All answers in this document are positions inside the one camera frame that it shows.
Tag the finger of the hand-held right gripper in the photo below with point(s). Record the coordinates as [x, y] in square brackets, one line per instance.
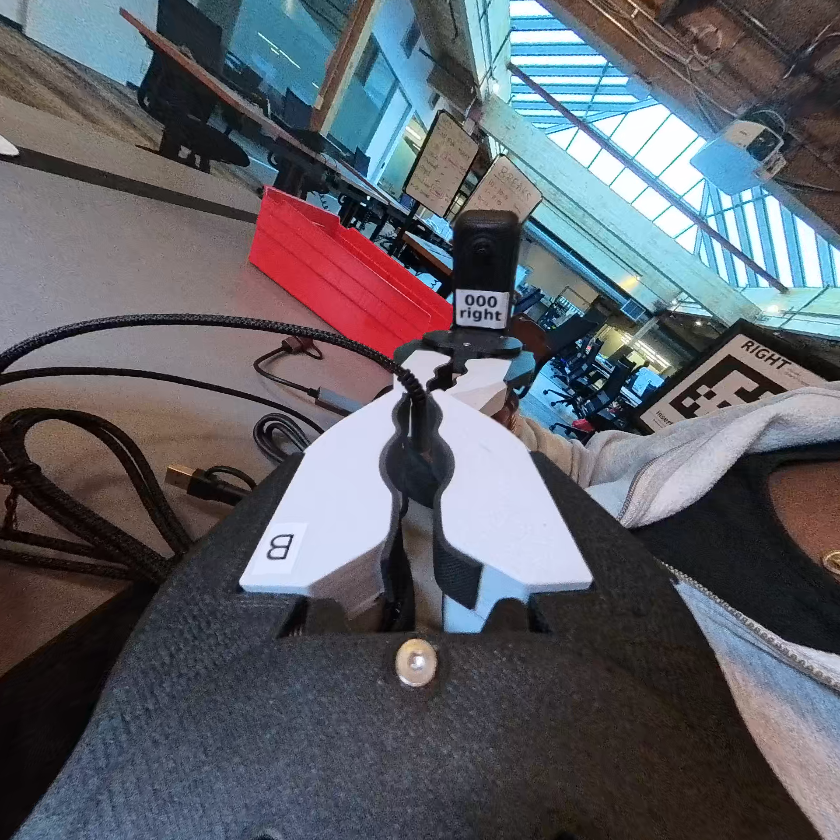
[485, 387]
[423, 366]

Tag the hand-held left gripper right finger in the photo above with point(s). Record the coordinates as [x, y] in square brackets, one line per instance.
[512, 512]

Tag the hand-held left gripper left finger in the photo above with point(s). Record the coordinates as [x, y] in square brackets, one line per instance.
[315, 512]

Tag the red plastic bin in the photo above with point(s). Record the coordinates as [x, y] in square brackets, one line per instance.
[328, 275]

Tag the person's right forearm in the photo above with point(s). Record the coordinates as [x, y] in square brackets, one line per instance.
[558, 453]

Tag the person's right hand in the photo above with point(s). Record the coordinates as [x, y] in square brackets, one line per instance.
[508, 412]

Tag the brown backed office chair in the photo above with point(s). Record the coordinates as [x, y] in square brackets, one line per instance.
[535, 341]

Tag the whiteboard black writing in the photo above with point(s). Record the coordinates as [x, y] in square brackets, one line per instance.
[505, 190]

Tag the row of black office chairs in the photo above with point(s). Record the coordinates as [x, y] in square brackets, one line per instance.
[590, 374]

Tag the whiteboard red green writing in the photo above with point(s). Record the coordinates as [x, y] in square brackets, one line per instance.
[439, 161]

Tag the black inner shirt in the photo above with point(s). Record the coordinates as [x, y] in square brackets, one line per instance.
[722, 525]

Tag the black framed marker sign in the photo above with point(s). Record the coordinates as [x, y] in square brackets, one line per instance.
[722, 387]

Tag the white ceiling mounted device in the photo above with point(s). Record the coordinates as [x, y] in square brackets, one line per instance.
[728, 161]

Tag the black mesh office chair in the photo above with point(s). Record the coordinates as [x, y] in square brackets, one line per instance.
[197, 141]

